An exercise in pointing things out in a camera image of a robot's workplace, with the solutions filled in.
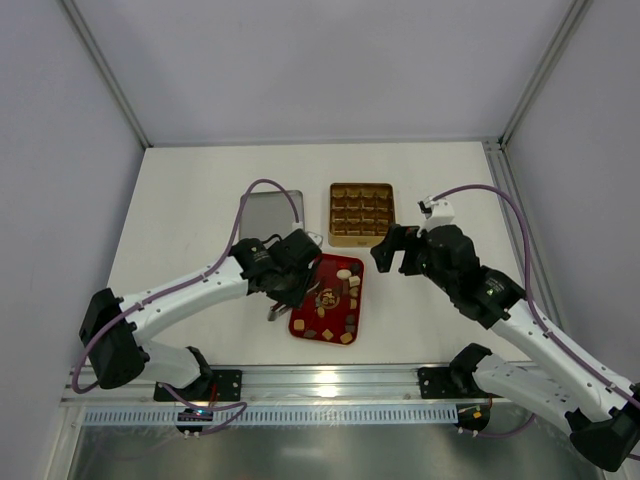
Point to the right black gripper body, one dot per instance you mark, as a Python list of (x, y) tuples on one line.
[(408, 253)]

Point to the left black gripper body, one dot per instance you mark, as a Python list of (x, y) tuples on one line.
[(292, 284)]

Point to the metal tongs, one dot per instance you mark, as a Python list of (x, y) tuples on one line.
[(291, 301)]

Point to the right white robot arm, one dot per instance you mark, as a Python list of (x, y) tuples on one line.
[(595, 406)]

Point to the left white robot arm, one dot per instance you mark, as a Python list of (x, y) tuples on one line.
[(118, 333)]

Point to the gold chocolate box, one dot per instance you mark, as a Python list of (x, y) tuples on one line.
[(360, 214)]

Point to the white oval chocolate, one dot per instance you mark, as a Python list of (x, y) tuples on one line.
[(343, 274)]

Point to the caramel square chocolate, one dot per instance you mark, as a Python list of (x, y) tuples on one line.
[(328, 334)]

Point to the red tray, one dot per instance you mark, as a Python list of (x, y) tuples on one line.
[(336, 305)]

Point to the silver tin lid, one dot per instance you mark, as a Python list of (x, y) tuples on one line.
[(271, 213)]

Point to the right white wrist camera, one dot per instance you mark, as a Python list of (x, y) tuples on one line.
[(436, 212)]

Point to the aluminium front rail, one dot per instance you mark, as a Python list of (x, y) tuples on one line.
[(307, 395)]

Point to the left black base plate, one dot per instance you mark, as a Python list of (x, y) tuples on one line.
[(224, 385)]

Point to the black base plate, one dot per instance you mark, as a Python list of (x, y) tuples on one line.
[(436, 383), (224, 385)]

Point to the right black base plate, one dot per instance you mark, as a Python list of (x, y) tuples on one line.
[(436, 383)]

